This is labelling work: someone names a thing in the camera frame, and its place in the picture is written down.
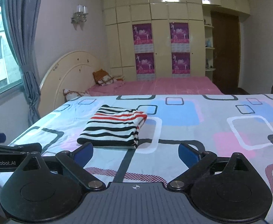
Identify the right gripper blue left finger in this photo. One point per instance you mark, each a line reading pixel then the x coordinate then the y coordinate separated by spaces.
pixel 73 164

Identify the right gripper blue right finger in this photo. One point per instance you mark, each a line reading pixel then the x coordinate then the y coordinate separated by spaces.
pixel 198 163

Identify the striped white black red sweater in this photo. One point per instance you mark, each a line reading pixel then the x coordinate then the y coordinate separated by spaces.
pixel 113 127

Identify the orange white near pillow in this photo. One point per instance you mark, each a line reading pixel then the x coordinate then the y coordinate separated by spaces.
pixel 70 95

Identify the orange white pillow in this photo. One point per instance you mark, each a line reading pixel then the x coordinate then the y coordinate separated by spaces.
pixel 101 77
pixel 70 95

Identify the pink bed cover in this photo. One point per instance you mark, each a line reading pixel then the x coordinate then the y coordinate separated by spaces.
pixel 159 86

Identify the cream curved headboard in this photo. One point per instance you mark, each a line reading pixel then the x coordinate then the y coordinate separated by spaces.
pixel 72 71

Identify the orange white far pillow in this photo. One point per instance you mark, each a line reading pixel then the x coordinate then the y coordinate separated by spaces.
pixel 101 77

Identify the cream corner shelf unit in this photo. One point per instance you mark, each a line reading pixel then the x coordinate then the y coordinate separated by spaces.
pixel 209 45

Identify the lower right purple poster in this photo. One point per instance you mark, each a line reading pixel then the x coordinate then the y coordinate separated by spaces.
pixel 180 65

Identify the purple poster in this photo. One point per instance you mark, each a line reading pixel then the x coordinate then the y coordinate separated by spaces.
pixel 145 66
pixel 180 65
pixel 143 38
pixel 179 37

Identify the lower left purple poster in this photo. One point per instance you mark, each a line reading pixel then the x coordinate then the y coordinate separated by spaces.
pixel 145 66

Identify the upper right purple poster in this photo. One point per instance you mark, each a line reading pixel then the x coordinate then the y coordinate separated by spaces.
pixel 179 37

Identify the upper left purple poster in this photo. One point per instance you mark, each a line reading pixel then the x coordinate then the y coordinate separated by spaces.
pixel 143 38

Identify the dark brown wooden door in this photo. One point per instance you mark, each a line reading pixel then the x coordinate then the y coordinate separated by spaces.
pixel 227 52

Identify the grey blue curtain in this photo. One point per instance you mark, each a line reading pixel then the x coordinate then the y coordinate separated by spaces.
pixel 20 22

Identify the cream built-in wardrobe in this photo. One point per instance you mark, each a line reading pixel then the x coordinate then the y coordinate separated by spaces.
pixel 120 15

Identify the glass wall lamp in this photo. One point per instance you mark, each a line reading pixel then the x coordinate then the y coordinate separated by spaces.
pixel 79 16

